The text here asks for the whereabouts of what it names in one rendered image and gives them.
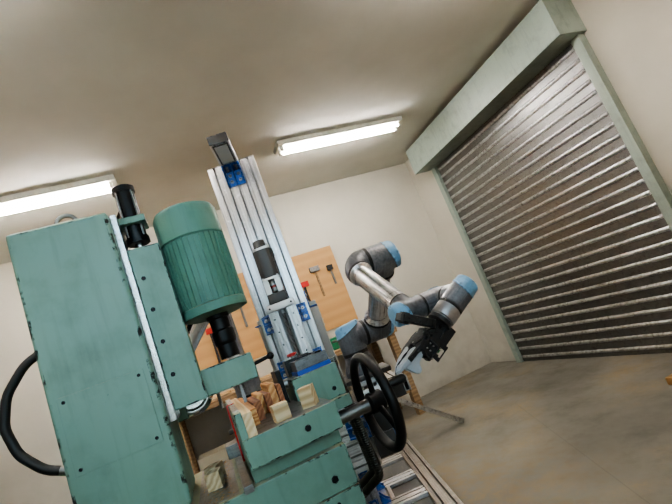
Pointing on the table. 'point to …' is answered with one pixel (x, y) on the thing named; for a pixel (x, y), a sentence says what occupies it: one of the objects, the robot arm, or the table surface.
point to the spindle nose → (223, 335)
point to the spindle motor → (198, 261)
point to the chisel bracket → (229, 374)
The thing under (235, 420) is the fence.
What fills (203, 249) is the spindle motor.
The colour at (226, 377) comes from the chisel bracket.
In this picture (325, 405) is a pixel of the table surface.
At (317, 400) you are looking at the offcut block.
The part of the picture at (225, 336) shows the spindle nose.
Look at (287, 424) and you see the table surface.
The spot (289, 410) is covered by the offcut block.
